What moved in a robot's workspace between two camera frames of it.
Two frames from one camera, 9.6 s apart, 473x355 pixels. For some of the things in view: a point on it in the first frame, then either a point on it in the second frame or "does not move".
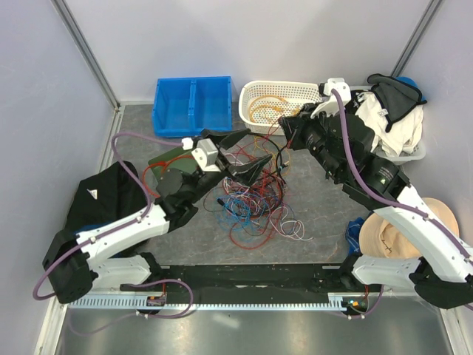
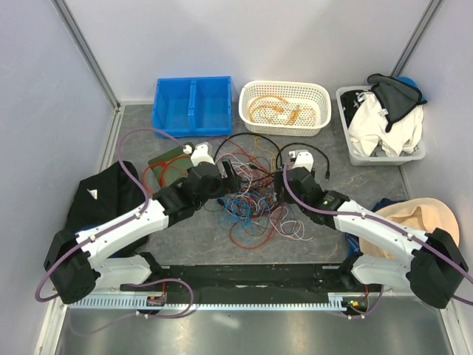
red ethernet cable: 165,164 does not move
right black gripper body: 312,134 to 278,183
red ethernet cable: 165,163 does not move
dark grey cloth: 396,97 does not move
